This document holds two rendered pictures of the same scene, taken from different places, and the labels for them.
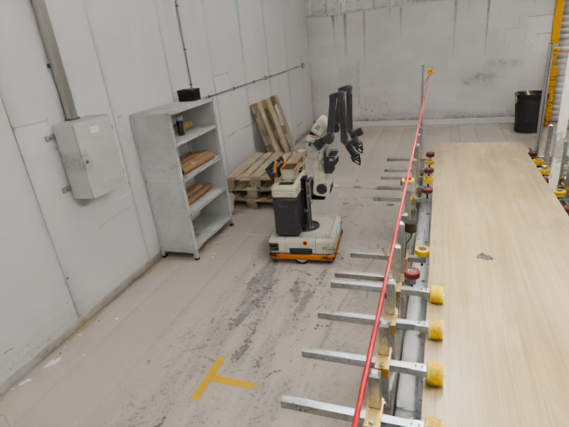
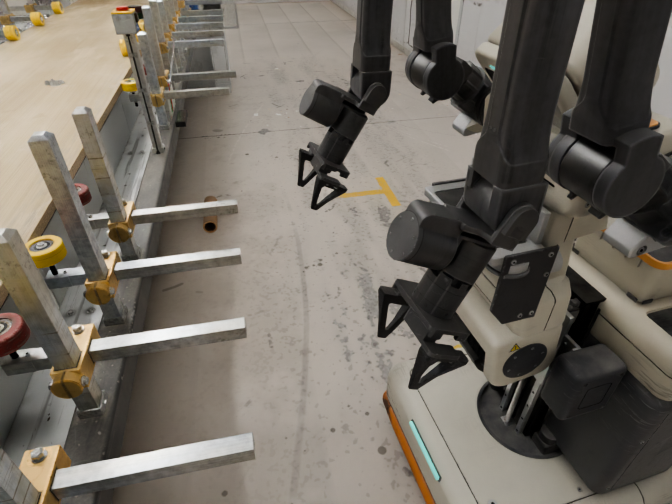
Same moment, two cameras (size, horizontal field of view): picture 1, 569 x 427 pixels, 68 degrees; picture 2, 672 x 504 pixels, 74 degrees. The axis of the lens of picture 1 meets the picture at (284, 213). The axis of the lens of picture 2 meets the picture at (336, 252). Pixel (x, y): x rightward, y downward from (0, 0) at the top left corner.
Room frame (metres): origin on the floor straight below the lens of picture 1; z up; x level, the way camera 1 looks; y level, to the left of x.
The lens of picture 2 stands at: (4.27, -1.11, 1.47)
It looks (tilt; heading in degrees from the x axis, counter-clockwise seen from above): 37 degrees down; 147
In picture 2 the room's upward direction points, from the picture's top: straight up
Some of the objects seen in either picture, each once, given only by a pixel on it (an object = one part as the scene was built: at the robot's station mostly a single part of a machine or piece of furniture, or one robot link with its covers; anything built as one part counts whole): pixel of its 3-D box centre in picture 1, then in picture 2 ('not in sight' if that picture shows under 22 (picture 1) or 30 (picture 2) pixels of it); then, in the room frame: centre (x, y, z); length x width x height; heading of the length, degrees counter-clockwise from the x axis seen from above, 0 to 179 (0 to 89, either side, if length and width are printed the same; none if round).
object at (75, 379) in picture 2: not in sight; (76, 360); (3.55, -1.22, 0.82); 0.14 x 0.06 x 0.05; 159
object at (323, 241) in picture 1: (306, 236); (515, 435); (3.93, -0.21, 0.16); 0.67 x 0.64 x 0.25; 73
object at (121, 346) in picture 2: (406, 178); (131, 345); (3.57, -1.12, 0.81); 0.43 x 0.03 x 0.04; 69
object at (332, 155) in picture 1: (329, 158); (488, 233); (3.84, -0.49, 0.99); 0.28 x 0.16 x 0.22; 163
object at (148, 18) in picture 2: (400, 262); (158, 62); (1.94, -0.59, 0.93); 0.04 x 0.04 x 0.48; 69
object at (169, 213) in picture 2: (400, 199); (159, 215); (3.10, -0.94, 0.80); 0.43 x 0.03 x 0.04; 69
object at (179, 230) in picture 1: (188, 177); not in sight; (4.45, 1.01, 0.78); 0.90 x 0.45 x 1.55; 159
